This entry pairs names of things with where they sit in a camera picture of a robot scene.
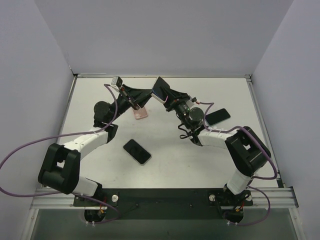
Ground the pink phone case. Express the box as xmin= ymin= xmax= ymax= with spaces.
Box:
xmin=132 ymin=106 xmax=149 ymax=120

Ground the teal phone black screen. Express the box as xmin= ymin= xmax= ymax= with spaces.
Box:
xmin=205 ymin=108 xmax=231 ymax=126

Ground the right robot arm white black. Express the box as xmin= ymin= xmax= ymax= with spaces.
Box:
xmin=153 ymin=83 xmax=271 ymax=195

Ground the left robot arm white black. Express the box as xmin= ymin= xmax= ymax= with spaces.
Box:
xmin=37 ymin=85 xmax=153 ymax=206

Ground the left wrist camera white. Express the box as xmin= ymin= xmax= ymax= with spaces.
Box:
xmin=110 ymin=76 xmax=123 ymax=91

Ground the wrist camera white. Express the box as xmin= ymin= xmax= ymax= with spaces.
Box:
xmin=110 ymin=76 xmax=123 ymax=91
xmin=189 ymin=97 xmax=201 ymax=105

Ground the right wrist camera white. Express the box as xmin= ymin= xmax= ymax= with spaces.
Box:
xmin=189 ymin=97 xmax=201 ymax=105

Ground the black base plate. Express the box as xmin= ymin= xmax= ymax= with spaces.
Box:
xmin=73 ymin=188 xmax=253 ymax=220

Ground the aluminium front rail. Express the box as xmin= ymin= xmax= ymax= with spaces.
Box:
xmin=30 ymin=187 xmax=298 ymax=210

